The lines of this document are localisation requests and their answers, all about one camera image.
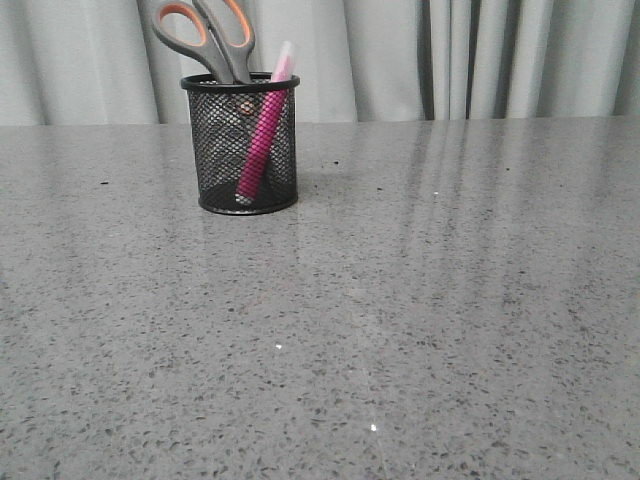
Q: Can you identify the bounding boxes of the pink highlighter pen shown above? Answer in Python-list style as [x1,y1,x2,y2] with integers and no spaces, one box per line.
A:
[235,41,295,206]

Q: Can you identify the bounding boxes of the black mesh pen holder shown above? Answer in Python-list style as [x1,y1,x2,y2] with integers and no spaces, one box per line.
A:
[186,72,300,215]

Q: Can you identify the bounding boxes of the grey orange scissors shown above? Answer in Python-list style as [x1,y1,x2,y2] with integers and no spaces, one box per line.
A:
[151,1,255,94]

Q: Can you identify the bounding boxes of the grey curtain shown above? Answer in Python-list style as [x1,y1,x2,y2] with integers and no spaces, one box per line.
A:
[1,1,639,126]

